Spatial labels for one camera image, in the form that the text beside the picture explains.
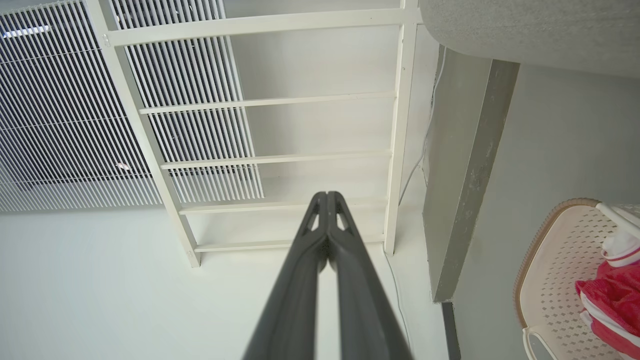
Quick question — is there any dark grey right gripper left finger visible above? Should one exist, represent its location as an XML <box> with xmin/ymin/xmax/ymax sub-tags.
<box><xmin>243</xmin><ymin>191</ymin><xmax>330</xmax><ymax>360</ymax></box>

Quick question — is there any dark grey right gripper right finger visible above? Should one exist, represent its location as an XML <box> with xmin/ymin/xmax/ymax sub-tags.
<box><xmin>327</xmin><ymin>191</ymin><xmax>414</xmax><ymax>360</ymax></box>

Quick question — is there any cream perforated plastic laundry basket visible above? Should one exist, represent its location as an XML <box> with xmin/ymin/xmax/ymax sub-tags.
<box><xmin>514</xmin><ymin>198</ymin><xmax>640</xmax><ymax>360</ymax></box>

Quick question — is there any red and white garment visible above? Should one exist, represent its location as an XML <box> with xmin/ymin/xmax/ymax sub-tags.
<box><xmin>575</xmin><ymin>232</ymin><xmax>640</xmax><ymax>359</ymax></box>

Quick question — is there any dark grey baseboard strip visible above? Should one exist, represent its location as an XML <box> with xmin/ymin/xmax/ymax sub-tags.
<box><xmin>441</xmin><ymin>300</ymin><xmax>462</xmax><ymax>360</ymax></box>

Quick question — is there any raised grey concrete step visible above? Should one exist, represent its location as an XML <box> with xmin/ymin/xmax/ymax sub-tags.
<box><xmin>422</xmin><ymin>45</ymin><xmax>521</xmax><ymax>304</ymax></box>

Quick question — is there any white metal railing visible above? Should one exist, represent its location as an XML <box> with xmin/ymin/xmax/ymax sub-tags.
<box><xmin>85</xmin><ymin>0</ymin><xmax>424</xmax><ymax>268</ymax></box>

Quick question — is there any white slatted window grille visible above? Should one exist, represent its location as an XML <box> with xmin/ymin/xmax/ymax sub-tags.
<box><xmin>0</xmin><ymin>0</ymin><xmax>265</xmax><ymax>212</ymax></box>

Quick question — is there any grey fabric sofa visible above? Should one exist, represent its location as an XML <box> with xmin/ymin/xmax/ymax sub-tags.
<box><xmin>419</xmin><ymin>0</ymin><xmax>640</xmax><ymax>79</ymax></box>

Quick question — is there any thin white cable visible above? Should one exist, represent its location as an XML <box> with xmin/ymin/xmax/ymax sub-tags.
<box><xmin>384</xmin><ymin>46</ymin><xmax>447</xmax><ymax>351</ymax></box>

